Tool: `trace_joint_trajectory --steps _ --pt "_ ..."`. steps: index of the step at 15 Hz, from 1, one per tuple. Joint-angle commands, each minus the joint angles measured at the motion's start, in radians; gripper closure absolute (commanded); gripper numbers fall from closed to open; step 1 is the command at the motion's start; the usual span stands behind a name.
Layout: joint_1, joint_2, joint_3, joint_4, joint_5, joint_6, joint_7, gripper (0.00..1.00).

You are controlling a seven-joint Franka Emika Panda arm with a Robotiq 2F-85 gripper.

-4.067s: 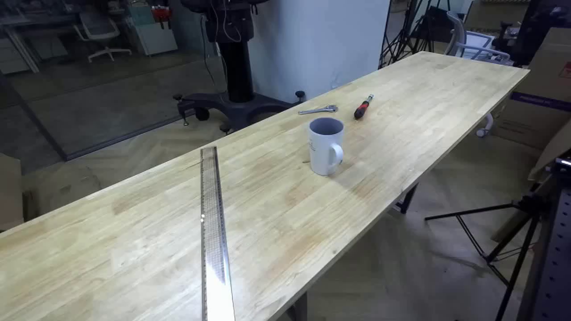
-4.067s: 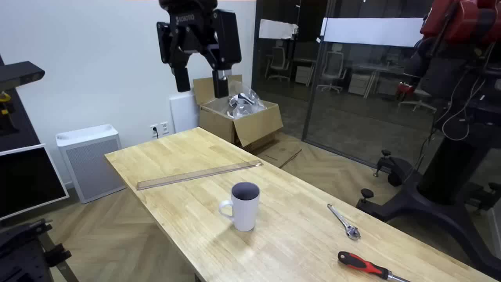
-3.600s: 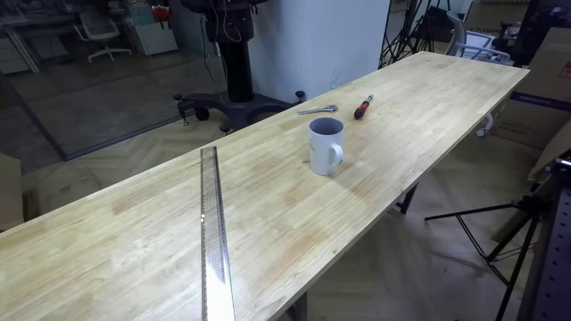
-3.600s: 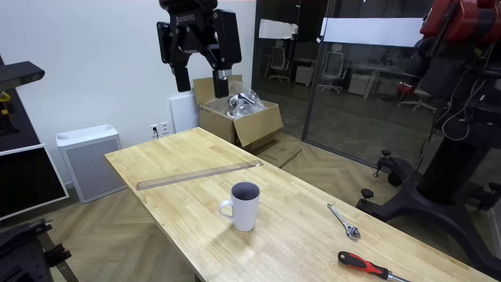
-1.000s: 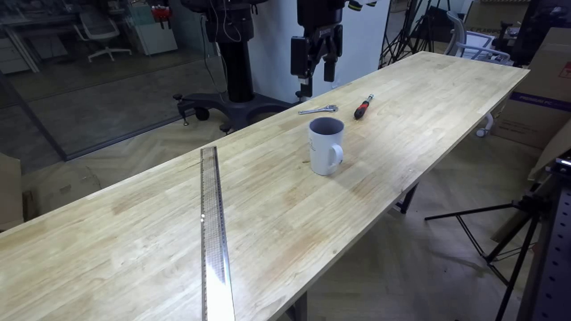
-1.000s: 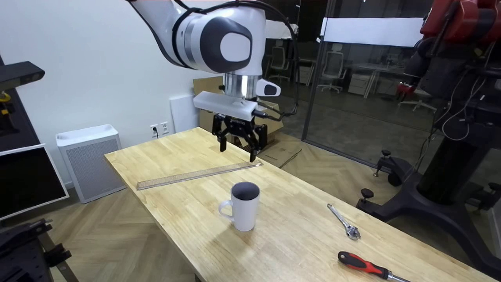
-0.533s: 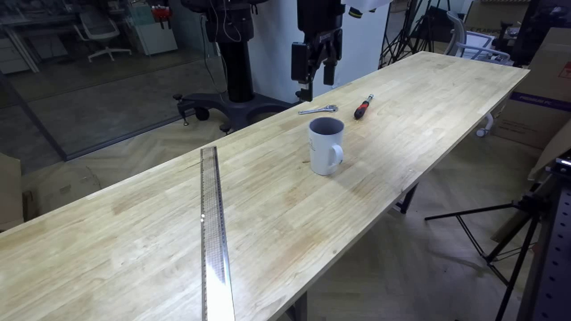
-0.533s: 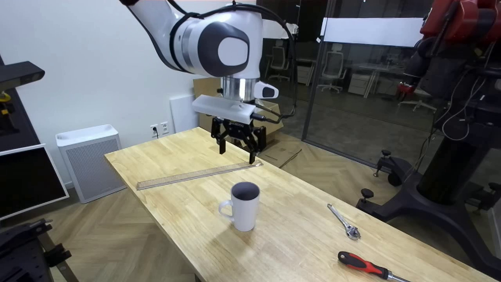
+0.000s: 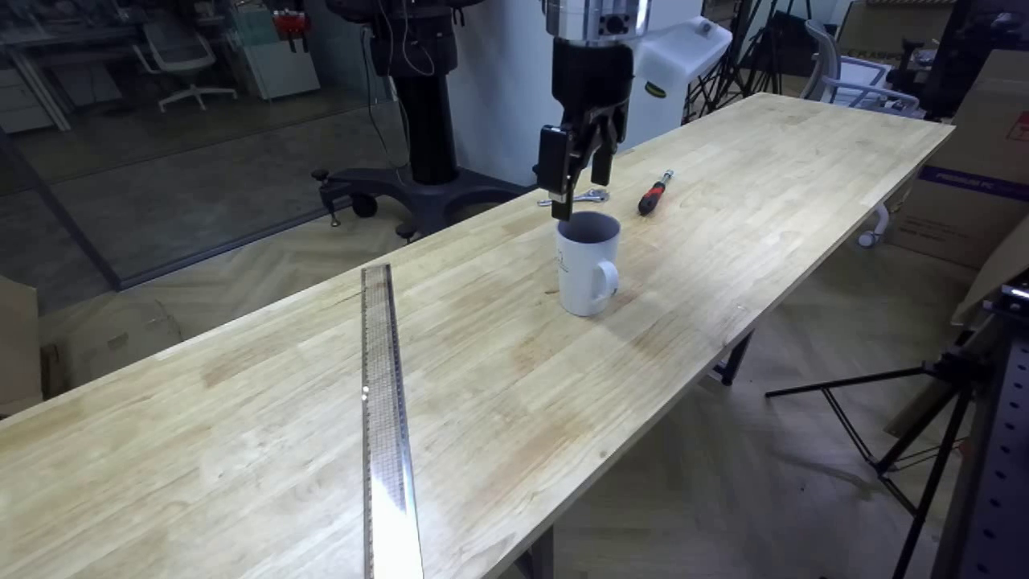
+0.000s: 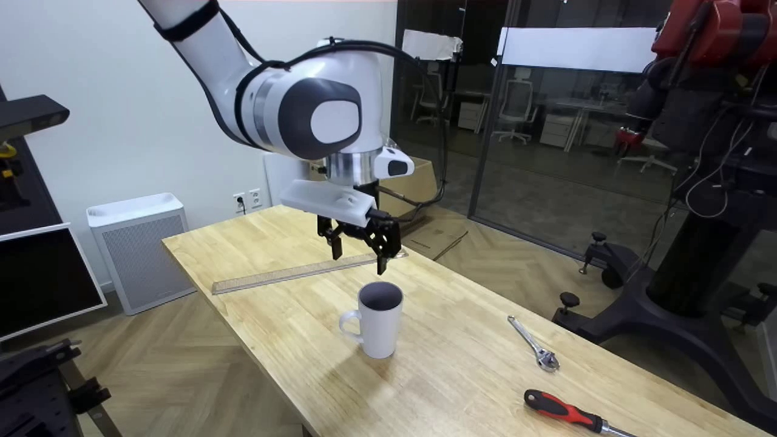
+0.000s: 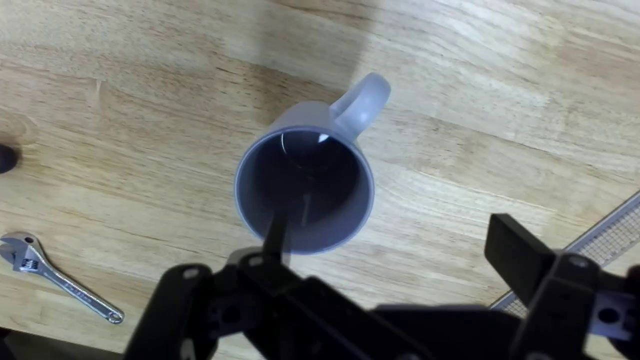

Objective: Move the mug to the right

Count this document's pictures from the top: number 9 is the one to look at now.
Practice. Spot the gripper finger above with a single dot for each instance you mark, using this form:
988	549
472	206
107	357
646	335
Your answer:
555	157
603	165

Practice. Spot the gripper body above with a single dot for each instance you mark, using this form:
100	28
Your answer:
592	74

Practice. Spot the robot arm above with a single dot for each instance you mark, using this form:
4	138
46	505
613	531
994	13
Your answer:
596	16

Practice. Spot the white mug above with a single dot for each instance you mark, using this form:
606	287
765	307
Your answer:
585	269

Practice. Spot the silver wrench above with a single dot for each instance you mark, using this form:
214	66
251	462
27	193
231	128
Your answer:
593	195

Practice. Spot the red and black screwdriver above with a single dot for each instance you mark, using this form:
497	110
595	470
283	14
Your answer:
652	198

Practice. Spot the bunch of black tripods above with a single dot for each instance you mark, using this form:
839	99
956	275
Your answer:
744	56

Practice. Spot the grey mesh office chair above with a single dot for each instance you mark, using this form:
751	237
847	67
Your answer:
832	68

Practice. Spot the white cabinet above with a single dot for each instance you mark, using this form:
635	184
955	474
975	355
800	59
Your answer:
281	68

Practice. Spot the long metal ruler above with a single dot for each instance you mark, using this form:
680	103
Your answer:
384	418

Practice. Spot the stack of cardboard boxes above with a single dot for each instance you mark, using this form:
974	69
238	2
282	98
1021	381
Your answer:
977	161

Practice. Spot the white office chair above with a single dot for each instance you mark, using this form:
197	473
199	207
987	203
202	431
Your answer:
181	56

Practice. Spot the stand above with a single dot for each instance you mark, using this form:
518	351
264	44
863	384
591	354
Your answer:
916	438

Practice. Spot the cardboard box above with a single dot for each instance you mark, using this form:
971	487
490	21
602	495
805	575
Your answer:
18	346

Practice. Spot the black wheeled pedestal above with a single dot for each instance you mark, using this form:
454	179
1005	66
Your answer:
426	129

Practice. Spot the black perforated post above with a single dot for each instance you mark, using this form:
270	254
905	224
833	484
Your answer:
997	466

